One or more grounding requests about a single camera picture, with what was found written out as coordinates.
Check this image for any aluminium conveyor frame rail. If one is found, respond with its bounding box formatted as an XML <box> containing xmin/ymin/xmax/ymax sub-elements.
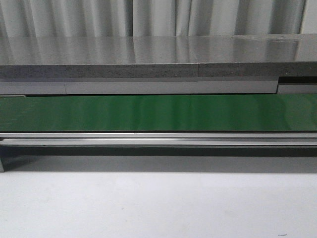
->
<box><xmin>0</xmin><ymin>132</ymin><xmax>317</xmax><ymax>174</ymax></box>

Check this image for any dark granite counter slab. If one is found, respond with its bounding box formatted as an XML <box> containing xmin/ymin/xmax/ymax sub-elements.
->
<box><xmin>0</xmin><ymin>34</ymin><xmax>317</xmax><ymax>78</ymax></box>

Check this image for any grey rear guard panel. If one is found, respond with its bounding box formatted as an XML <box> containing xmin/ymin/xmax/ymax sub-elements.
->
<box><xmin>0</xmin><ymin>76</ymin><xmax>317</xmax><ymax>96</ymax></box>

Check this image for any green conveyor belt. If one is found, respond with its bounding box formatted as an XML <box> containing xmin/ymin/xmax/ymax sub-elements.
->
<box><xmin>0</xmin><ymin>94</ymin><xmax>317</xmax><ymax>132</ymax></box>

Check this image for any grey pleated curtain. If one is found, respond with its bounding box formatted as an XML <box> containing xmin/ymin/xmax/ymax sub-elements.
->
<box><xmin>0</xmin><ymin>0</ymin><xmax>317</xmax><ymax>37</ymax></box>

